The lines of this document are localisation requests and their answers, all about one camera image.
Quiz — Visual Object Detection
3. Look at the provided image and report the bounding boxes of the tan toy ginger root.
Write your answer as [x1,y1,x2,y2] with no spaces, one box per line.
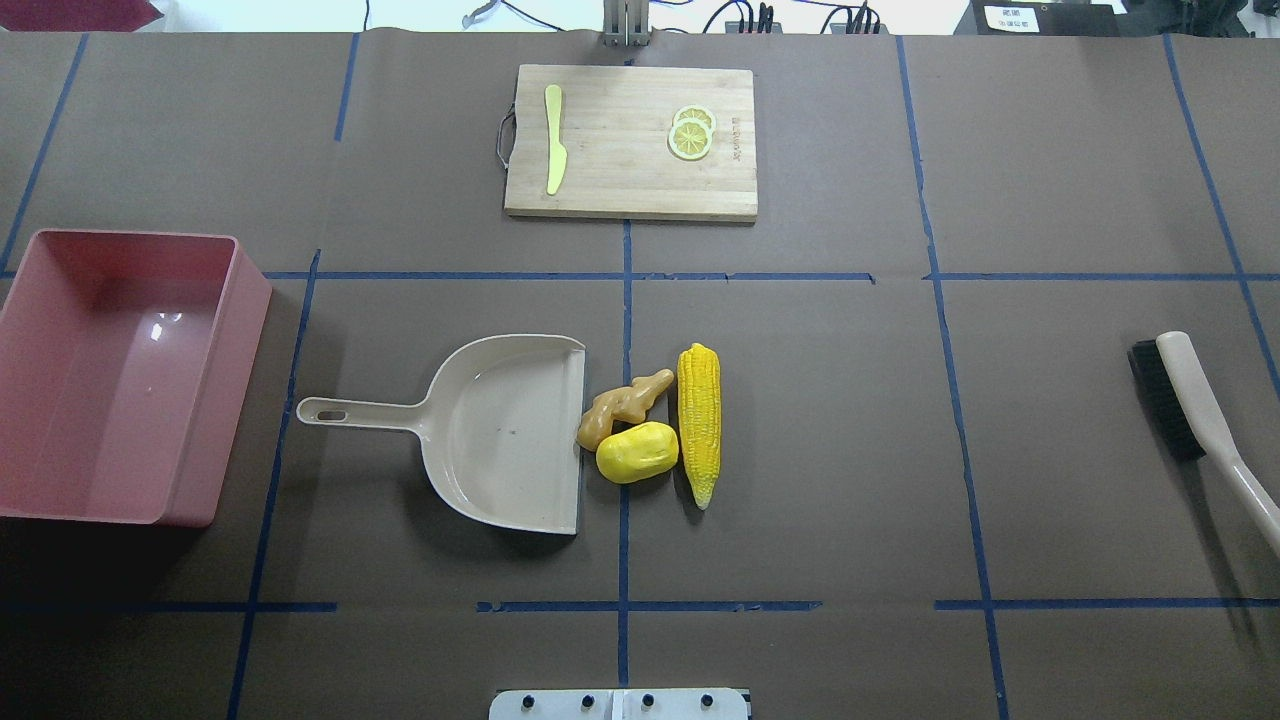
[576,369,675,452]

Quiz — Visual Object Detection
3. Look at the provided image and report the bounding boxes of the yellow toy corn cob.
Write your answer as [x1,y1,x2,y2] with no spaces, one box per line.
[677,342,722,511]

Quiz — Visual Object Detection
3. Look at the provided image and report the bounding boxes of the beige plastic dustpan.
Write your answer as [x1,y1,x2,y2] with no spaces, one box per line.
[294,334,588,536]

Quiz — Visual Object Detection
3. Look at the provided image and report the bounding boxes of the beige hand brush black bristles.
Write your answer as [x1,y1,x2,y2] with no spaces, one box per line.
[1126,331,1279,553]

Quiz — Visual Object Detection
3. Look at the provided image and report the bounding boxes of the pink plastic bin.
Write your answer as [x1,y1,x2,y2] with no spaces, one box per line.
[1,229,273,528]

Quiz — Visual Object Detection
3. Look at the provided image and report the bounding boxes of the yellow plastic knife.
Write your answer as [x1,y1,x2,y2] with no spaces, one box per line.
[544,85,568,197]

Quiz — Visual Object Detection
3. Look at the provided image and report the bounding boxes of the lower lemon slice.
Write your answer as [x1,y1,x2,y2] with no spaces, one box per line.
[667,118,716,161]

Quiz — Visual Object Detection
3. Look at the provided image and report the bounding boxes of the wooden cutting board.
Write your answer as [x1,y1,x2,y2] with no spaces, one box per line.
[504,64,759,224]

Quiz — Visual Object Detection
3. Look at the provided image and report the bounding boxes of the black box with label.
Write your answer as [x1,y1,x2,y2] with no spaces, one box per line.
[954,1,1120,37]

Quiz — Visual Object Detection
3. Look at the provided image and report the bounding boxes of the magenta cloth on stand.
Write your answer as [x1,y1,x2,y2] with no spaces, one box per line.
[1,0,164,33]

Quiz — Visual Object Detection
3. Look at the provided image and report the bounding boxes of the aluminium frame post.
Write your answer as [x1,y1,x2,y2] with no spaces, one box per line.
[602,0,652,47]

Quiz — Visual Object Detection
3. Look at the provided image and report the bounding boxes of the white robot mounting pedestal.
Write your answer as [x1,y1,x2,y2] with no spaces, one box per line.
[488,687,753,719]

